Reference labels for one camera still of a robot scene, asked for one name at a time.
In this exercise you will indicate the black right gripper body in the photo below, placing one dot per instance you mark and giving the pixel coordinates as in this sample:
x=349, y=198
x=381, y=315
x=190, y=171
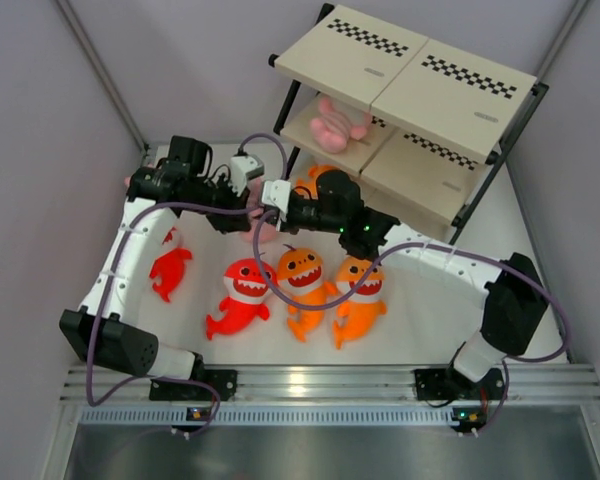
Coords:
x=306, y=216

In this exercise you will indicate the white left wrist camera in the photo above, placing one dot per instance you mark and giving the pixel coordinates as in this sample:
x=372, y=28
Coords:
x=243, y=169

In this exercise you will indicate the orange shark plush right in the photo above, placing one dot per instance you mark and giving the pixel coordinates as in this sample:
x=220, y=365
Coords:
x=362, y=308

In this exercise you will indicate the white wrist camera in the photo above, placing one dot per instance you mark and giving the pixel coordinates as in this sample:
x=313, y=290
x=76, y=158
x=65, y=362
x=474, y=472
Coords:
x=243, y=169
x=276, y=194

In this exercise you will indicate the aluminium mounting rail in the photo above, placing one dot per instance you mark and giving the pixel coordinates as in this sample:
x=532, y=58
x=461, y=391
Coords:
x=548, y=384

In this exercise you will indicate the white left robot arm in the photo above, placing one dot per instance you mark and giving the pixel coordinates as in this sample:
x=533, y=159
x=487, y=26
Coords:
x=104, y=329

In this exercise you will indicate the grey slotted cable duct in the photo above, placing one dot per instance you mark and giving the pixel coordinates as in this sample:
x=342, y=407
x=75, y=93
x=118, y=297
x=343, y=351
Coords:
x=271, y=416

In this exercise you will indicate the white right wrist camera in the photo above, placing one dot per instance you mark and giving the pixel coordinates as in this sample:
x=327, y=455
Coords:
x=276, y=194

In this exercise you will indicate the red shark plush left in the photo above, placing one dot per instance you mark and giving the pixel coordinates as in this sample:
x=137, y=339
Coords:
x=168, y=270

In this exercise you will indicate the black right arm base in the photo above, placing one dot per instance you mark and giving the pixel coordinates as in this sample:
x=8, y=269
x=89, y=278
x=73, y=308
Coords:
x=445, y=384

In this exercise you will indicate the red shark plush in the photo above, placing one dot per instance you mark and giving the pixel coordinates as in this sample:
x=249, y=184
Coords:
x=168, y=270
x=247, y=291

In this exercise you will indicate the beige three-tier shelf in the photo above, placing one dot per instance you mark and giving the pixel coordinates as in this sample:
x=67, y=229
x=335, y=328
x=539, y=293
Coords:
x=444, y=120

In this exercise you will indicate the orange shark plush on shelf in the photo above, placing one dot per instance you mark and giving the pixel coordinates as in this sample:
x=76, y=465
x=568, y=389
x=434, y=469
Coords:
x=308, y=182

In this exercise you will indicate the orange shark plush centre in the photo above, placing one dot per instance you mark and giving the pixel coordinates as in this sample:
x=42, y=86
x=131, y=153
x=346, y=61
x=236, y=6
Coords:
x=300, y=276

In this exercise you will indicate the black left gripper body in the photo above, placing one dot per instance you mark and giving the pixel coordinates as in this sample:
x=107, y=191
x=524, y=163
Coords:
x=221, y=195

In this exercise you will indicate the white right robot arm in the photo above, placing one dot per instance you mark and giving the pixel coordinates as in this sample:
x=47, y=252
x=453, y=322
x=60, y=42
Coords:
x=508, y=292

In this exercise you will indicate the red shark plush centre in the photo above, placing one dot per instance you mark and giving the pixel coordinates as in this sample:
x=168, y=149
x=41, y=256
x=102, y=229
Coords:
x=247, y=291

